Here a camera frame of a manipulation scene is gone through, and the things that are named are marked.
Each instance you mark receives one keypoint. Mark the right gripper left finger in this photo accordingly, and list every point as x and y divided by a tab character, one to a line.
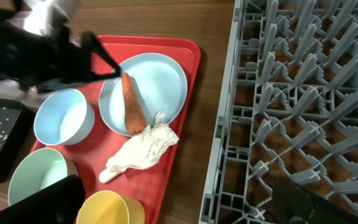
57	203

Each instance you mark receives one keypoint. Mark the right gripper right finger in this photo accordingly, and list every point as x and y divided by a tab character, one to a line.
295	204

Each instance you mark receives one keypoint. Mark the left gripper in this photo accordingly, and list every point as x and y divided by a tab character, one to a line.
32	59

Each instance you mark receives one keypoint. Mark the mint green bowl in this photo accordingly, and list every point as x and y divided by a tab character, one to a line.
37	171

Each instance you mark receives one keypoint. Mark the orange carrot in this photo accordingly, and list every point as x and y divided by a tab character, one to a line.
135	121

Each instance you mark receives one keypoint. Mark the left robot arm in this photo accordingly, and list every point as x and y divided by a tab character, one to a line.
99	66

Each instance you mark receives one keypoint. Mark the grey dishwasher rack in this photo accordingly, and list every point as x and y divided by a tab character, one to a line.
288	107

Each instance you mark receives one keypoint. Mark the yellow plastic cup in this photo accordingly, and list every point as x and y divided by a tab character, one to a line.
108	207

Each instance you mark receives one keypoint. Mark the white plastic spoon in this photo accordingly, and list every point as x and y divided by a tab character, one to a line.
109	174

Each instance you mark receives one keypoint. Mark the light blue bowl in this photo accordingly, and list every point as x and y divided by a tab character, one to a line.
64	118

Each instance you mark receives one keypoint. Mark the light blue plate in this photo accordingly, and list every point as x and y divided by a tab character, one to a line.
160	84

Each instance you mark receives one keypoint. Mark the black plastic tray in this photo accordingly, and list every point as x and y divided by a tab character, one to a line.
17	120

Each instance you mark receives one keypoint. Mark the crumpled white napkin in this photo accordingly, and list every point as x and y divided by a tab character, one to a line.
144	150

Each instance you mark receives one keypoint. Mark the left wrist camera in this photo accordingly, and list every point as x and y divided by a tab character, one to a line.
45	15

